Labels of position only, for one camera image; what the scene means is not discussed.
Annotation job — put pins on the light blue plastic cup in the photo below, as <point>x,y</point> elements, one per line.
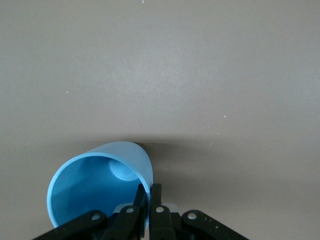
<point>87,190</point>

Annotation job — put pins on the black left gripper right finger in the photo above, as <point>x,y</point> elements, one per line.
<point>160,222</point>

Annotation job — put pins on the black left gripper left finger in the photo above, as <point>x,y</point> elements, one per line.
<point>130,222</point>

